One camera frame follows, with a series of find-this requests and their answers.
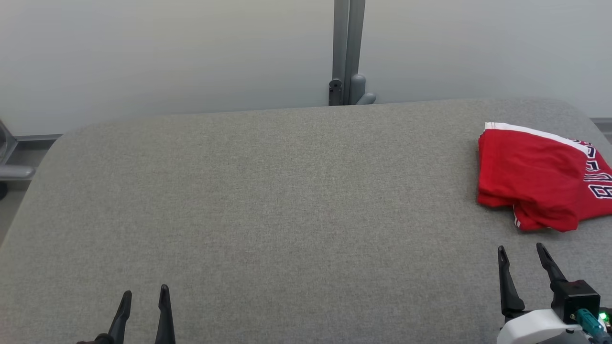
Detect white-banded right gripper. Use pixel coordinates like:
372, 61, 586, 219
496, 242, 592, 344

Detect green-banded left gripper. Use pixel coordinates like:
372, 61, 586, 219
76, 284, 176, 344

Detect grey metal partition post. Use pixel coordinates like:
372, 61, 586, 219
328, 0, 377, 107
0, 119, 36, 200

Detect red Bulls 23 basketball shorts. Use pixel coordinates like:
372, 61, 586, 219
477, 122, 612, 226

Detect teal-plug right camera cable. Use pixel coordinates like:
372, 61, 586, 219
574, 308, 612, 344

